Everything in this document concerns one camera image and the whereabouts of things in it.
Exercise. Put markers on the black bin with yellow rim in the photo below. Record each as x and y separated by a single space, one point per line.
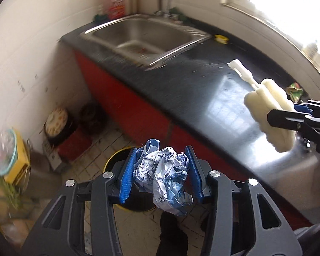
112 157

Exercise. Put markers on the dark round pot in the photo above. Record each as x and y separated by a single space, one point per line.
92 116

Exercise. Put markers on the green snack wrapper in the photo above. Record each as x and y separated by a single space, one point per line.
294 90

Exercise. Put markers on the grey box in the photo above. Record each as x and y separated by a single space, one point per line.
46 173

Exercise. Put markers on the window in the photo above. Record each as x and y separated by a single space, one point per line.
282 2

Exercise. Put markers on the red box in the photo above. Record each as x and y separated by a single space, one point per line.
74 144

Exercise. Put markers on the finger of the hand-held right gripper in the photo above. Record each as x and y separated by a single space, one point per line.
285 118
304 108

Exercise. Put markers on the clear plastic bag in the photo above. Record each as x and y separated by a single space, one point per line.
1 152

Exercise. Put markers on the blue white paper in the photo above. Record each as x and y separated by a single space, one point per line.
162 170

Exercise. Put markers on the yellow box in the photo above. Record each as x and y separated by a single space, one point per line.
17 162

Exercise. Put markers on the person's dark clothing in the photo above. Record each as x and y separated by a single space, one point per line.
172 237

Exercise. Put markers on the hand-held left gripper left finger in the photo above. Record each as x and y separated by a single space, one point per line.
128 170

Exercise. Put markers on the black pot with patterned lid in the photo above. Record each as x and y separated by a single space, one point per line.
58 122

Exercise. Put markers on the green leafy vegetables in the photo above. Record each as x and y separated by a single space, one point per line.
9 196

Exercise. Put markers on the green cloth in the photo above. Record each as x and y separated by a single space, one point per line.
179 17
100 18

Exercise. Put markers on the white sponge bottle brush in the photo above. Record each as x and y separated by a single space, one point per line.
266 96

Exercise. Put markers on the stainless steel sink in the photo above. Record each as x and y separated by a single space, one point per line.
138 34

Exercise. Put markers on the red kitchen cabinet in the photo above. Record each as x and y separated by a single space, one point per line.
122 104

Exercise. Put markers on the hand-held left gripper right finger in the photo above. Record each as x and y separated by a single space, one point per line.
195 170

